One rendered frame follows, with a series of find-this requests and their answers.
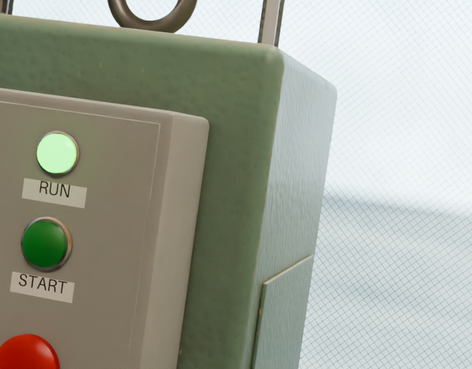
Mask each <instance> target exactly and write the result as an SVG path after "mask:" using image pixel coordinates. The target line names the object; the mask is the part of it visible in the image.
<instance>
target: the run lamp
mask: <svg viewBox="0 0 472 369"><path fill-rule="evenodd" d="M79 160H80V147H79V144H78V142H77V140H76V139H75V138H74V137H73V136H72V135H71V134H69V133H67V132H65V131H61V130H55V131H51V132H49V133H47V134H46V135H44V136H43V137H42V138H41V140H40V142H39V143H38V145H37V162H38V163H39V165H40V168H41V169H42V170H43V171H44V172H45V173H47V174H50V175H51V176H65V175H67V174H70V173H71V172H73V171H74V170H75V168H76V167H77V165H78V163H79Z"/></svg>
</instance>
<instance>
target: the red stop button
mask: <svg viewBox="0 0 472 369"><path fill-rule="evenodd" d="M0 369H60V365H59V358H58V357H57V354H56V352H55V350H54V349H53V347H52V346H51V344H49V342H48V341H46V340H45V339H43V338H41V337H40V336H38V335H33V334H21V335H16V336H14V337H12V338H10V339H8V340H6V341H5V342H4V343H3V344H2V345H1V346H0Z"/></svg>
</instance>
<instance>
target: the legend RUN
mask: <svg viewBox="0 0 472 369"><path fill-rule="evenodd" d="M86 191H87V188H86V187H77V186H72V185H68V184H59V183H54V182H45V181H40V180H36V179H27V178H24V183H23V193H22V198H26V199H31V200H35V201H44V202H48V203H53V204H61V205H66V206H74V207H79V208H84V207H85V201H86Z"/></svg>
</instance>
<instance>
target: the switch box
mask: <svg viewBox="0 0 472 369"><path fill-rule="evenodd" d="M55 130H61V131H65V132H67V133H69V134H71V135H72V136H73V137H74V138H75V139H76V140H77V142H78V144H79V147H80V160H79V163H78V165H77V167H76V168H75V170H74V171H73V172H71V173H70V174H67V175H65V176H51V175H50V174H47V173H45V172H44V171H43V170H42V169H41V168H40V165H39V163H38V162H37V145H38V143H39V142H40V140H41V138H42V137H43V136H44V135H46V134H47V133H49V132H51V131H55ZM208 137H209V121H208V120H207V119H204V118H203V117H200V116H193V115H189V114H185V113H178V112H174V111H165V110H160V109H153V108H143V107H138V106H132V105H122V104H115V103H110V102H100V101H94V100H84V99H78V98H72V97H62V96H56V95H51V94H40V93H34V92H25V91H18V90H13V89H3V88H0V346H1V345H2V344H3V343H4V342H5V341H6V340H8V339H10V338H12V337H14V336H16V335H21V334H33V335H38V336H40V337H41V338H43V339H45V340H46V341H48V342H49V344H51V346H52V347H53V349H54V350H55V352H56V354H57V357H58V358H59V365H60V369H176V366H177V360H178V355H179V345H180V339H181V329H182V324H183V318H184V308H185V302H186V296H187V287H188V280H189V275H190V265H191V259H192V249H193V243H194V238H195V228H196V222H197V216H198V206H199V200H200V195H201V185H202V179H203V170H204V163H205V158H206V147H207V142H208ZM24 178H27V179H36V180H40V181H45V182H54V183H59V184H63V185H72V186H77V187H86V188H87V191H86V201H85V207H84V208H79V207H74V206H66V205H61V204H53V203H48V202H44V201H35V200H31V199H26V198H22V193H23V183H24ZM38 217H54V218H57V219H59V220H60V221H62V222H63V223H64V224H65V225H66V226H67V227H68V229H69V230H70V233H71V235H72V242H73V245H72V253H71V256H70V258H69V259H68V261H67V262H66V264H64V265H63V266H62V267H60V268H58V269H55V270H53V271H47V272H46V271H41V270H38V269H35V268H34V267H32V266H31V265H30V264H29V263H28V262H27V261H26V259H25V258H24V256H23V254H22V251H21V246H20V240H21V236H22V233H23V230H24V229H25V227H26V226H27V225H28V224H29V223H30V222H31V221H32V220H34V219H36V218H38ZM12 272H19V273H23V274H27V275H35V276H39V277H46V278H50V279H55V280H63V281H67V282H71V283H75V285H74V291H73V297H72V303H69V302H62V301H58V300H54V299H46V298H42V297H36V296H31V295H27V294H20V293H16V292H11V291H10V286H11V279H12Z"/></svg>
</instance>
